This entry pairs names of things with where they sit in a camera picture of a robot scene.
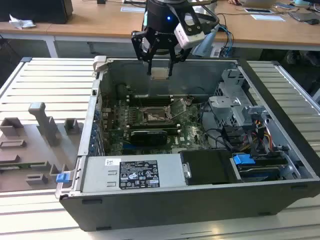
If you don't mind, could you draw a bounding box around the blue cable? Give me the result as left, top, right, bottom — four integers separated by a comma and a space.
217, 23, 236, 58

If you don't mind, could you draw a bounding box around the black plastic shroud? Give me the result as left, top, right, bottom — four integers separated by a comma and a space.
179, 149, 242, 186

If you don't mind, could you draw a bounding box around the hard disk in blue carrier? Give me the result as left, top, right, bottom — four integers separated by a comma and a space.
231, 154, 288, 183

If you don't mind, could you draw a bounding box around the wooden desk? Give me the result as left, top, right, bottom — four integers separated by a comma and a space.
0, 0, 320, 52

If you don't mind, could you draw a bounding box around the grey parts rack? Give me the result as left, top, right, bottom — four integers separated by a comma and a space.
0, 101, 85, 193

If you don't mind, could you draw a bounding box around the crumpled white paper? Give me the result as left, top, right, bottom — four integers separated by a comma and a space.
8, 13, 36, 29

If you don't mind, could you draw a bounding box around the grey plastic case latch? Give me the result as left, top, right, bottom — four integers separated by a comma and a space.
92, 55, 109, 72

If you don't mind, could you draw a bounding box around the white paper sheet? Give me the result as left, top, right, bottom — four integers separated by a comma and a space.
250, 13, 286, 22

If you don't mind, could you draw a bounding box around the white label sheet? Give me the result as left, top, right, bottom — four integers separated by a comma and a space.
120, 6, 147, 13

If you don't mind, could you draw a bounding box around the white tablet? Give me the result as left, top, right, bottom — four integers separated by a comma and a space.
243, 7, 275, 15

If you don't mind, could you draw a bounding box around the silver square CPU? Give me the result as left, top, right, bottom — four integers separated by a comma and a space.
151, 67, 170, 80

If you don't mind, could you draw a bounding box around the CPU socket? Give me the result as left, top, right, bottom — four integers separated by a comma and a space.
140, 105, 174, 124

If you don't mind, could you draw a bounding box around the coloured power wire bundle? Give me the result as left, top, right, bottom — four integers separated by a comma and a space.
246, 119, 275, 154

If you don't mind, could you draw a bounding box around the metal socket cover frame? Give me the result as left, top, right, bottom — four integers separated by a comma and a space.
167, 98, 188, 119

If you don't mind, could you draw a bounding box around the black cable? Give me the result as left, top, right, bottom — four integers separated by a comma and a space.
199, 101, 233, 153

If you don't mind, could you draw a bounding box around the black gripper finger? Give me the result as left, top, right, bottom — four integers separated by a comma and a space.
131, 27, 160, 77
167, 37, 193, 77

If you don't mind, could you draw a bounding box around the green motherboard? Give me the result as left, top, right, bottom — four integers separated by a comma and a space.
101, 96, 227, 157

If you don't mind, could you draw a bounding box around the silver power supply box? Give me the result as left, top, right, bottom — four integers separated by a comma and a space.
82, 153, 192, 193

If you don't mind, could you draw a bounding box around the silver metal disk cage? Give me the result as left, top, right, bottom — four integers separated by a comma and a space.
208, 67, 272, 130

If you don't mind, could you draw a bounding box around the black open PC case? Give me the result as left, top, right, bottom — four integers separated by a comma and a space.
59, 55, 320, 232

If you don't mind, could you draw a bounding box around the black graphics card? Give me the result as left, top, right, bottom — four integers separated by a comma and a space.
129, 129, 168, 146

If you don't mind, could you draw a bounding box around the black box on desk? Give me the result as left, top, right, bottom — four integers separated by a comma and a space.
0, 0, 74, 25

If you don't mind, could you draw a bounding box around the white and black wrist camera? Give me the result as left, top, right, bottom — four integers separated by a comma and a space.
174, 12, 206, 50

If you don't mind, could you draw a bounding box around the green RAM stick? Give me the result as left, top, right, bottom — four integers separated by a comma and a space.
0, 162, 35, 168

